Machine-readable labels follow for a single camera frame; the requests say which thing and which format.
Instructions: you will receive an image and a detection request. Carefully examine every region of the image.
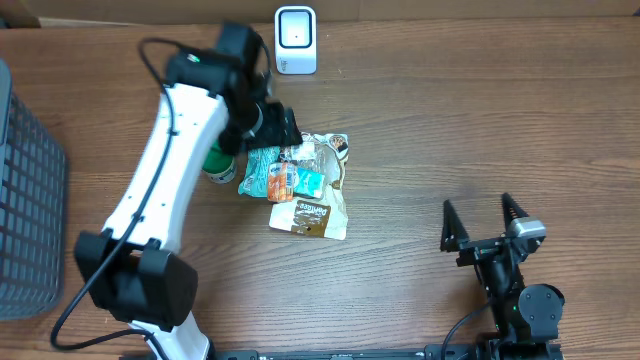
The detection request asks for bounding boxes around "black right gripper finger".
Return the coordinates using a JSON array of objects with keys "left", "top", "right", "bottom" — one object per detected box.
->
[
  {"left": 501, "top": 193, "right": 528, "bottom": 228},
  {"left": 440, "top": 200, "right": 470, "bottom": 251}
]

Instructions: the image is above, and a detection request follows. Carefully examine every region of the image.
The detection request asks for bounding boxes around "orange Kleenex tissue pack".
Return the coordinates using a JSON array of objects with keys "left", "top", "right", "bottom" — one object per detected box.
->
[{"left": 267, "top": 162, "right": 296, "bottom": 203}]

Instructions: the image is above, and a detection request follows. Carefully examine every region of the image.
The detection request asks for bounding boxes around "teal snack packet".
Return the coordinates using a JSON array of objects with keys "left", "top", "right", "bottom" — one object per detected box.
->
[{"left": 238, "top": 147, "right": 280, "bottom": 198}]

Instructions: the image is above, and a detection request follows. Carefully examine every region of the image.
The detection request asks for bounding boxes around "teal Kleenex tissue pack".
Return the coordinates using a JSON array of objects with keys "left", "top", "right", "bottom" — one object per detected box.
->
[{"left": 293, "top": 167, "right": 325, "bottom": 199}]

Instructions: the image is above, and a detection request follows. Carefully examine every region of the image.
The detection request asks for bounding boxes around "green lid jar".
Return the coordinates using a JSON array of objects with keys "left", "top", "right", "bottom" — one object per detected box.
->
[{"left": 202, "top": 142, "right": 237, "bottom": 184}]

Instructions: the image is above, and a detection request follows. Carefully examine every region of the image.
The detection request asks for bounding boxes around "brown clear snack bag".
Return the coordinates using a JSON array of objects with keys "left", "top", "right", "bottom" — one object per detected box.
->
[{"left": 269, "top": 133, "right": 349, "bottom": 240}]

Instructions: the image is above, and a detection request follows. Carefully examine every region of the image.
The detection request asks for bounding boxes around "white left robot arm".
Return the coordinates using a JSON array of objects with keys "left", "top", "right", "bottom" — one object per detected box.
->
[{"left": 74, "top": 23, "right": 302, "bottom": 359}]

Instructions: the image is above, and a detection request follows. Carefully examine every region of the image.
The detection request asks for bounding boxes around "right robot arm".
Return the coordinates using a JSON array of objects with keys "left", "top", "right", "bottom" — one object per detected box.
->
[{"left": 439, "top": 193, "right": 565, "bottom": 360}]

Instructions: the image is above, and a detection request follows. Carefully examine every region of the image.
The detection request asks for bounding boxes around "dark grey mesh basket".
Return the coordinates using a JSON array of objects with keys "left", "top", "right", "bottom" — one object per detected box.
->
[{"left": 1, "top": 62, "right": 68, "bottom": 321}]

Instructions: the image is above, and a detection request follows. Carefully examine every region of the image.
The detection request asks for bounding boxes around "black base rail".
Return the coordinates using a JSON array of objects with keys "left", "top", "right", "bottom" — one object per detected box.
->
[{"left": 119, "top": 343, "right": 565, "bottom": 360}]

